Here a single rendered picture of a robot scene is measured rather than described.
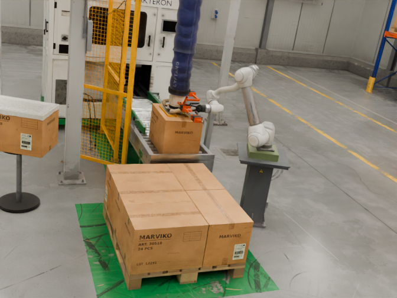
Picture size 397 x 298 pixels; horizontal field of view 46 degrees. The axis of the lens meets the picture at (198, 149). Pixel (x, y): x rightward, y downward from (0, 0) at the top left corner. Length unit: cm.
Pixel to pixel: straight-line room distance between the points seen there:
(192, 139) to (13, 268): 209
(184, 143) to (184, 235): 141
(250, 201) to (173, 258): 138
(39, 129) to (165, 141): 124
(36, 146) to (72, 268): 115
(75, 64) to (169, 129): 117
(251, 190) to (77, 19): 244
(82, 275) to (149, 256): 60
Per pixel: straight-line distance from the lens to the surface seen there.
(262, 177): 481
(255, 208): 495
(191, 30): 479
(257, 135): 447
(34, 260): 420
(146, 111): 638
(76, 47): 504
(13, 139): 455
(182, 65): 485
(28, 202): 499
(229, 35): 780
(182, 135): 485
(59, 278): 399
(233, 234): 391
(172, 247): 376
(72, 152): 537
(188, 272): 396
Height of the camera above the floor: 239
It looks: 21 degrees down
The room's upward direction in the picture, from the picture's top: 8 degrees clockwise
